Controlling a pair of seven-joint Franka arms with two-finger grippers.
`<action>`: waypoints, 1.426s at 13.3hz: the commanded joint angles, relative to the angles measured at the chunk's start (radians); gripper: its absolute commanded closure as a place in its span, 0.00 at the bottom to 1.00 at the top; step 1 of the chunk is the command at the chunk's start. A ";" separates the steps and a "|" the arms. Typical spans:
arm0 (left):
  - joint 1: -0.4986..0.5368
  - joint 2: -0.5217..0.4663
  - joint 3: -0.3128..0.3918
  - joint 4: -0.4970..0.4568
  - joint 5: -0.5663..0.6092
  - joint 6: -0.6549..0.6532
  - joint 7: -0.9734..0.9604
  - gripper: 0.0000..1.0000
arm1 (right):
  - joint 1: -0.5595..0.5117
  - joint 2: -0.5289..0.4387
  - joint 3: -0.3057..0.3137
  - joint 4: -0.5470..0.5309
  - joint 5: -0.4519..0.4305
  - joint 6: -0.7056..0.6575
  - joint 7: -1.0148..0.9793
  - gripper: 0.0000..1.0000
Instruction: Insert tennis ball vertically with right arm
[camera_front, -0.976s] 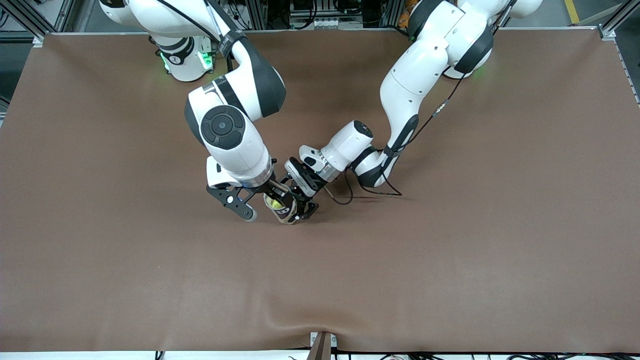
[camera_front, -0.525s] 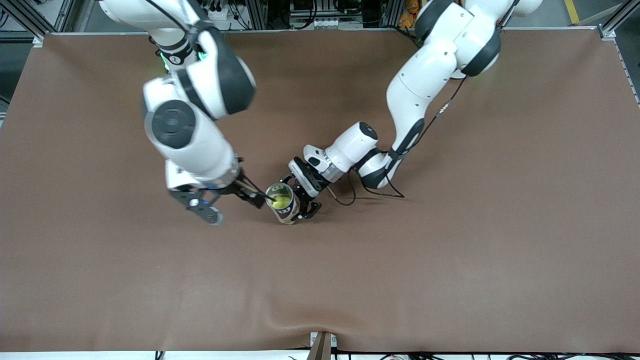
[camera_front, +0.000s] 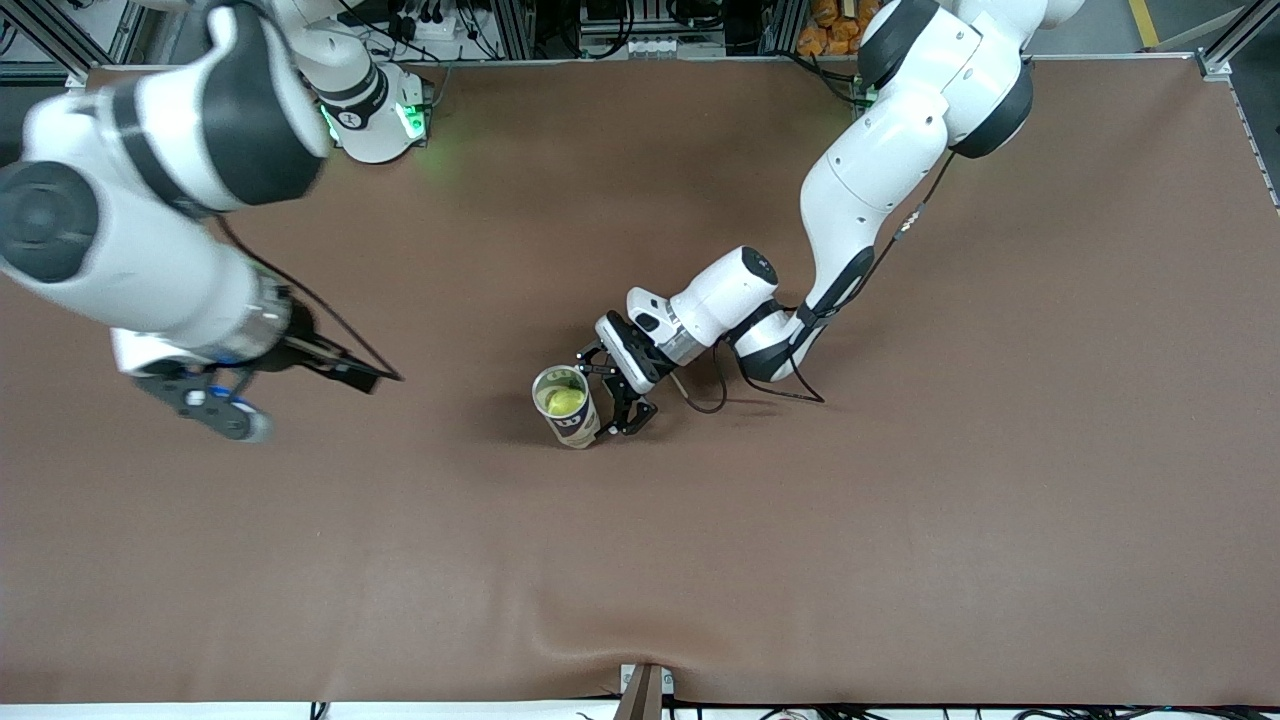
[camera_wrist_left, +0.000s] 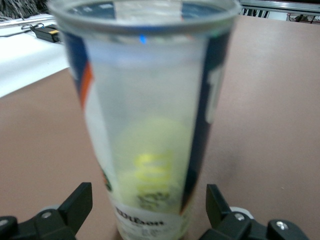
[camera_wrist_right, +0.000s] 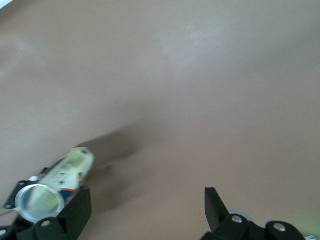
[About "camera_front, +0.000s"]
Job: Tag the yellow-green tennis ball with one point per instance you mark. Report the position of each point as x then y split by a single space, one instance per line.
563 402

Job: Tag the silver blue tennis ball can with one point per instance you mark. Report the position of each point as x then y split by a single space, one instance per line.
578 430

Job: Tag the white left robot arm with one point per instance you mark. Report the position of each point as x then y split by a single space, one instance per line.
870 170

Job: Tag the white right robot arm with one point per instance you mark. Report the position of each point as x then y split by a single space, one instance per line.
150 270

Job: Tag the brown table mat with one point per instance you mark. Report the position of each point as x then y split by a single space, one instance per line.
640 560

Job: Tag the white terminal block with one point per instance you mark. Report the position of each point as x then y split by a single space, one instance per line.
655 46

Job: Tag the metal table clamp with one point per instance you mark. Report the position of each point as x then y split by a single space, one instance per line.
645 695

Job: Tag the pile of orange objects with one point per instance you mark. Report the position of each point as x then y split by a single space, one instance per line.
830 30

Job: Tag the white power strip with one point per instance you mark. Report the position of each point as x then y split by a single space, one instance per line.
445 30

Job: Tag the aluminium frame post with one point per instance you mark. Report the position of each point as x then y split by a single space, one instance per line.
780 25
515 30

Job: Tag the aluminium frame profile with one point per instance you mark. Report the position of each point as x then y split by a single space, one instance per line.
50 38
1240 32

